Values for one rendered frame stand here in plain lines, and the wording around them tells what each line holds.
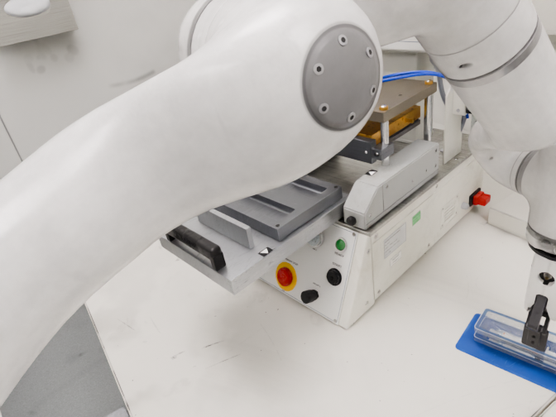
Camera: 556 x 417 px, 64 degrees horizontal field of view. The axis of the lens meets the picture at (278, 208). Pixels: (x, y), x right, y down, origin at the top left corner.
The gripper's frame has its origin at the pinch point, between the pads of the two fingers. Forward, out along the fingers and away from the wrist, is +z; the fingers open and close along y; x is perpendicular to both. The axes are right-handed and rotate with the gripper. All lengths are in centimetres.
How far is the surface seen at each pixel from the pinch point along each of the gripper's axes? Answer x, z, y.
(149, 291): 73, 8, -26
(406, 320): 20.9, 8.1, -3.2
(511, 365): 2.4, 8.1, -3.2
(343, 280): 31.2, -0.6, -7.7
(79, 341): 168, 83, -25
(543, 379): -2.2, 8.0, -3.3
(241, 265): 37.7, -13.7, -25.2
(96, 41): 195, -29, 43
